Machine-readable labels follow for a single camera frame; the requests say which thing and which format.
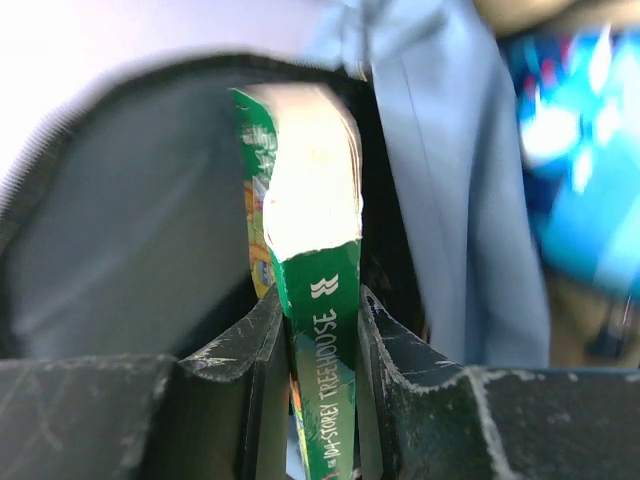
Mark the blue dinosaur pencil case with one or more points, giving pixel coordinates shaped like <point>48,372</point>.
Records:
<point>578,116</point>

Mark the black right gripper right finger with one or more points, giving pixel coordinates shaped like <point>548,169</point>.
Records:
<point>422,416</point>

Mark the blue student backpack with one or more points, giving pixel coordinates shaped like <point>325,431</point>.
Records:
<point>121,188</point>

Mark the green storey treehouse book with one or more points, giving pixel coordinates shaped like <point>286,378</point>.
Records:
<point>303,158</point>

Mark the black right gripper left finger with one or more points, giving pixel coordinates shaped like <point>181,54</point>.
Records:
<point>221,413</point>

